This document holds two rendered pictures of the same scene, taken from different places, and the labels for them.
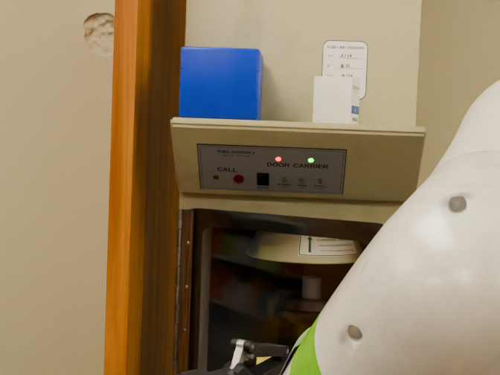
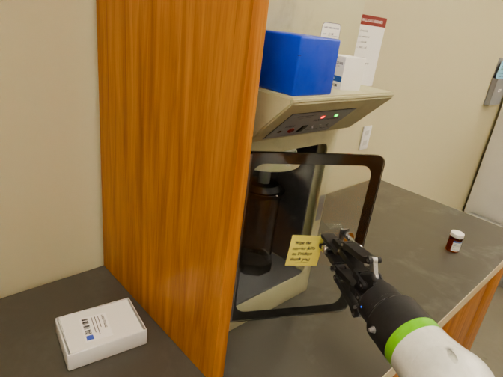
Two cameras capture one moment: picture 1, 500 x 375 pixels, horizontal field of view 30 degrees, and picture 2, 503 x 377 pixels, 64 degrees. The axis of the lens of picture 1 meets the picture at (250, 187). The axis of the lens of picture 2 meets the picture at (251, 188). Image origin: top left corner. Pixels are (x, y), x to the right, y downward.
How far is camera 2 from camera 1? 1.01 m
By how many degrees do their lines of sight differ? 51
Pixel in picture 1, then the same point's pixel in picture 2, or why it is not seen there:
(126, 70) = (256, 54)
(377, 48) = (343, 29)
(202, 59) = (312, 48)
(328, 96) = (351, 71)
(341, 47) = (329, 28)
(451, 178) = not seen: outside the picture
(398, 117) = not seen: hidden behind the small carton
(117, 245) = (237, 200)
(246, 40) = (286, 19)
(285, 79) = not seen: hidden behind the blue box
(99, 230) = (40, 140)
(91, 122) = (21, 46)
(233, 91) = (323, 74)
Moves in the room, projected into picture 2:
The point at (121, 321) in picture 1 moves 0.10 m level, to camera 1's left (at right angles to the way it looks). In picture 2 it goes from (235, 250) to (189, 270)
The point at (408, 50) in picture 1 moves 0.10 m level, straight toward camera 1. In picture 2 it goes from (355, 31) to (395, 37)
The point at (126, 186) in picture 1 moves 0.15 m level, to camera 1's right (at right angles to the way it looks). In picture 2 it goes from (247, 154) to (304, 142)
